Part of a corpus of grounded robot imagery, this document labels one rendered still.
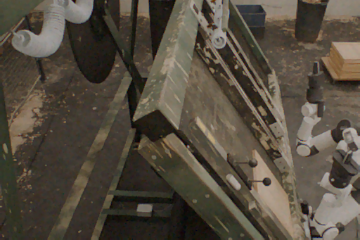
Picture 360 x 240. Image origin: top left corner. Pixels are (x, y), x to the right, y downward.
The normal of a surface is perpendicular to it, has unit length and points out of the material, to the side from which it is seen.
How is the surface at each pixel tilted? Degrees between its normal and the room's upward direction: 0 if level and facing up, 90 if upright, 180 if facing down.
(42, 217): 0
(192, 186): 90
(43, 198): 0
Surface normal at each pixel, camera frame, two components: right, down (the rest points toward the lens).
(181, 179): -0.01, 0.60
